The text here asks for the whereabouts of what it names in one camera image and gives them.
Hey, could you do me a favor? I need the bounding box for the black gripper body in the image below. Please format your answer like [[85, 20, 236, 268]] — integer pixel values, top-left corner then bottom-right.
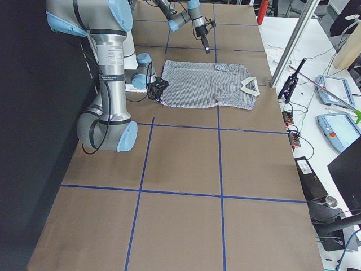
[[149, 81, 166, 98], [195, 24, 208, 38]]

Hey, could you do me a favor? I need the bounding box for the striped polo shirt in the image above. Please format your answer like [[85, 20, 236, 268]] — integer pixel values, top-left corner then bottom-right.
[[161, 60, 260, 110]]

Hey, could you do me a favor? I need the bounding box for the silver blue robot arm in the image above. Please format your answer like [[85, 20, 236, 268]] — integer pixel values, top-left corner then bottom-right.
[[146, 0, 216, 54], [46, 1, 168, 152]]

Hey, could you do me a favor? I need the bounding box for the red fire extinguisher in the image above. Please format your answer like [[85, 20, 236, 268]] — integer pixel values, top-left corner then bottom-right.
[[257, 0, 269, 25]]

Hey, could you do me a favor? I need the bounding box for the black clamp tool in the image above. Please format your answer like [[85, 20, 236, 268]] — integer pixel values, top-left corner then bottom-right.
[[278, 58, 307, 103]]

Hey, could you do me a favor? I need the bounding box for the black orange terminal block strip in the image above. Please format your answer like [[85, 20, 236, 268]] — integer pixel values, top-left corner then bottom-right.
[[282, 110, 301, 150]]

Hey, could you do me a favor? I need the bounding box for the upper blue teach pendant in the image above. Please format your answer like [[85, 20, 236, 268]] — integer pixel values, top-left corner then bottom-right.
[[316, 76, 355, 108]]

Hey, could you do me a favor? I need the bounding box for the blue teach pendant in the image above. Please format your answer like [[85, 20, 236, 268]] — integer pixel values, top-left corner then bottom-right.
[[316, 76, 355, 108], [317, 113, 360, 153]]

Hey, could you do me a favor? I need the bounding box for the wooden board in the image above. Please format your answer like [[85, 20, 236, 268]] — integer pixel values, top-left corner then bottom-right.
[[333, 24, 361, 69]]

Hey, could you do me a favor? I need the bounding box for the lower blue teach pendant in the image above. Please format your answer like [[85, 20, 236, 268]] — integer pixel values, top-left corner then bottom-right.
[[317, 113, 360, 153]]

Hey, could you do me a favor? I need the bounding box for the metal grabber tool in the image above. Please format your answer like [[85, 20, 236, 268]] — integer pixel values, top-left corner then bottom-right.
[[287, 64, 360, 124]]

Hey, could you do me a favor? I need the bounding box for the black flat box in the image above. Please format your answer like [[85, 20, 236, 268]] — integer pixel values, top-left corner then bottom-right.
[[295, 156, 328, 201]]

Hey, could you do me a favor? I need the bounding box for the black monitor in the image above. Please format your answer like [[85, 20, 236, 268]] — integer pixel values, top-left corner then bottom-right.
[[328, 142, 360, 209]]

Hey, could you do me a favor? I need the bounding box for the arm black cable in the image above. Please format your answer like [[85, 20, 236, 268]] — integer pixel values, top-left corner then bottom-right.
[[81, 62, 155, 155]]

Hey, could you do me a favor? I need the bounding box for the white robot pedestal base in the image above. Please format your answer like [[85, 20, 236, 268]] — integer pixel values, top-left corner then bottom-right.
[[123, 31, 146, 93]]

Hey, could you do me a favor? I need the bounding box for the aluminium frame post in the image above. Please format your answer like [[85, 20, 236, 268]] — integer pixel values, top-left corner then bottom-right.
[[270, 0, 319, 88]]

